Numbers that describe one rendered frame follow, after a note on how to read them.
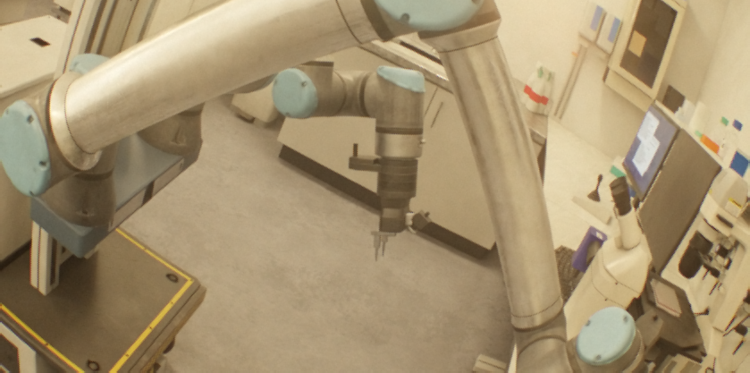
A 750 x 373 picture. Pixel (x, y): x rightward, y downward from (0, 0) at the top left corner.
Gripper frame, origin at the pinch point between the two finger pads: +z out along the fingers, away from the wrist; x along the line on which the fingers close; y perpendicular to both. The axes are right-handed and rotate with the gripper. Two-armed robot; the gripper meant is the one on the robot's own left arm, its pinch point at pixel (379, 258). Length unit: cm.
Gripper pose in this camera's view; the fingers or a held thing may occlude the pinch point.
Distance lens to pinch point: 142.7
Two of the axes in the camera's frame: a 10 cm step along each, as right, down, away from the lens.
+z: -0.4, 9.9, 1.1
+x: 2.8, -0.9, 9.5
